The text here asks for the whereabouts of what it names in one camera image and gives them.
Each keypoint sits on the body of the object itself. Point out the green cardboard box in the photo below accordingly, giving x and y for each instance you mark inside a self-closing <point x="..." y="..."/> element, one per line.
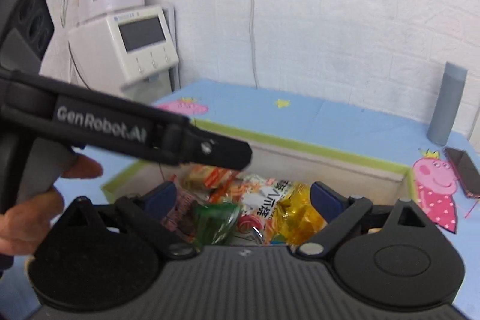
<point x="274" y="157"/>

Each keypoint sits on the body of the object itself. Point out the golden yellow candy bag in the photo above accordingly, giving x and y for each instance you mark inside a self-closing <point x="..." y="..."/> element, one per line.
<point x="294" y="219"/>

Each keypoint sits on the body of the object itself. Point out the yellow cake snack packet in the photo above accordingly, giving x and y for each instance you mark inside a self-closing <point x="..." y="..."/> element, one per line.
<point x="203" y="178"/>

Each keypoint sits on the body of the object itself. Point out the person's left hand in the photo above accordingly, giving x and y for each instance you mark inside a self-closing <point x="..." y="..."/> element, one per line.
<point x="27" y="224"/>

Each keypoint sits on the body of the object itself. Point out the white screen appliance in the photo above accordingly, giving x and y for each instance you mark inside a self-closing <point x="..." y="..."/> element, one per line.
<point x="130" y="54"/>

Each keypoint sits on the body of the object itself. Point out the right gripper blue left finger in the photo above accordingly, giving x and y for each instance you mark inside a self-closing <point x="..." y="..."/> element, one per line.
<point x="143" y="215"/>

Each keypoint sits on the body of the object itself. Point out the smartphone with red case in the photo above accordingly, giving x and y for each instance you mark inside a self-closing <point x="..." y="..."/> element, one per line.
<point x="465" y="170"/>

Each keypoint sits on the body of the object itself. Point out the large yellow chip bag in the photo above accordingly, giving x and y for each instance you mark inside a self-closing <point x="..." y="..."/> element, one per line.
<point x="260" y="200"/>

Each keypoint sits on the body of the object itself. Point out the green biscuit packet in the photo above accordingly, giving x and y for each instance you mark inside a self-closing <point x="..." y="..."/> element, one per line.
<point x="214" y="223"/>

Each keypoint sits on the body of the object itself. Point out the blue cartoon tablecloth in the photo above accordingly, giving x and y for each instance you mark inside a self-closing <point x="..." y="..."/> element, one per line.
<point x="316" y="121"/>

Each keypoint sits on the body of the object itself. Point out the grey cylindrical bottle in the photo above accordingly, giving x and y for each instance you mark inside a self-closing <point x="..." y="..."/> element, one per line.
<point x="447" y="104"/>

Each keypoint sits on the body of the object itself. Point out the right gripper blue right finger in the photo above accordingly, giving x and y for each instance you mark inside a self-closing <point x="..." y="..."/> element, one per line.
<point x="342" y="215"/>

